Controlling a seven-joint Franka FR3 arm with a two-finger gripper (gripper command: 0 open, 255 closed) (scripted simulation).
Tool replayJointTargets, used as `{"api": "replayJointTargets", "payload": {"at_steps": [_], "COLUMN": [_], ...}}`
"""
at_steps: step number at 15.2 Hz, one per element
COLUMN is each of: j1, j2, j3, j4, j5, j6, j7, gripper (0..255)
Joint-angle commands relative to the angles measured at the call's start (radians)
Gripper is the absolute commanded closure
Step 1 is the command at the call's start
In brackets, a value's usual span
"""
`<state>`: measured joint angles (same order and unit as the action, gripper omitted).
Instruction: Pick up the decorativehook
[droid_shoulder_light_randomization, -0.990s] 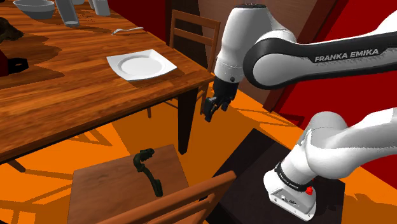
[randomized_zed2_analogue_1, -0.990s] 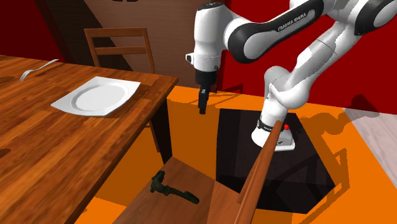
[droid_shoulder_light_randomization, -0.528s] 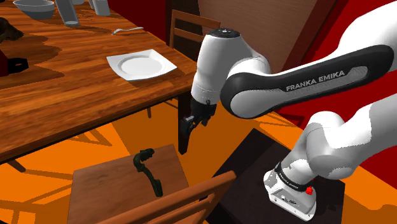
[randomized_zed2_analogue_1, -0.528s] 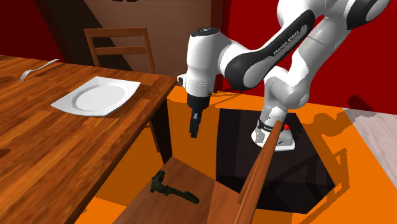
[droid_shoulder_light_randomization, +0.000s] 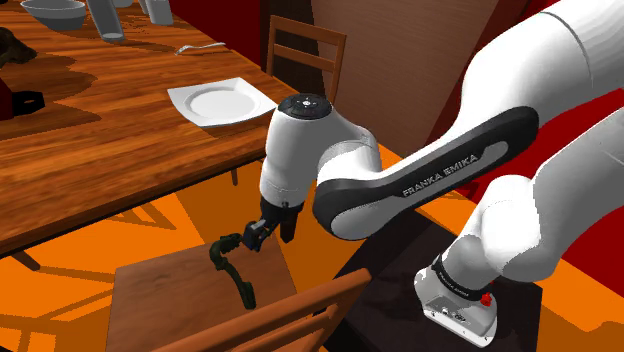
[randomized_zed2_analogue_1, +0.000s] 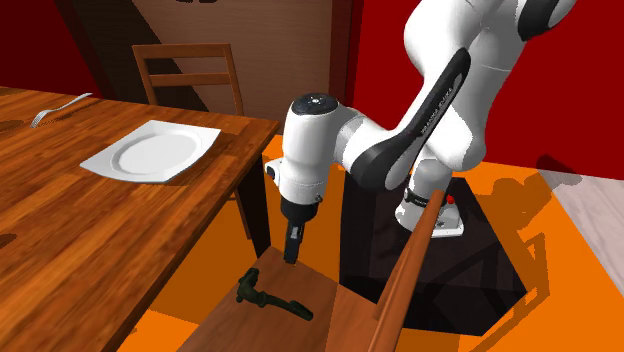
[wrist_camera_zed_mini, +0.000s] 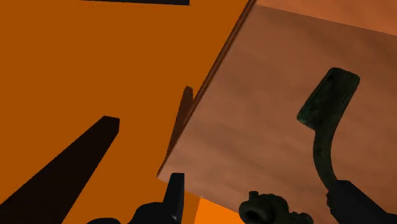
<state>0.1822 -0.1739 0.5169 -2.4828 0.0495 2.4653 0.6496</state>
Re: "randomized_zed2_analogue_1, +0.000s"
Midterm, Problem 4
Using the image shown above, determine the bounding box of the dark green tool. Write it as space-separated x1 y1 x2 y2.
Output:
235 267 315 322

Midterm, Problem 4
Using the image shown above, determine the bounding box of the wooden chair with plain seat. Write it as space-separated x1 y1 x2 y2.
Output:
177 189 448 352

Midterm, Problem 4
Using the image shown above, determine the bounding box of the white square plate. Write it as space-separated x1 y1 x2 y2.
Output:
79 119 223 185

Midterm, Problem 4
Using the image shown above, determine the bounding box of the wooden chair with slatted back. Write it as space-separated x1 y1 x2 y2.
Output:
131 42 253 241

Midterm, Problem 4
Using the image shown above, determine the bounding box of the dark robot stand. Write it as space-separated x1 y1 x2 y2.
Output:
339 164 530 338

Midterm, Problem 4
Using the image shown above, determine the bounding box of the brown wooden table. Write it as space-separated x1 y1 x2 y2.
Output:
0 86 282 352

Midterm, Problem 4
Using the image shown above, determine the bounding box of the silver fork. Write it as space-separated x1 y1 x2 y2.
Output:
30 92 93 129

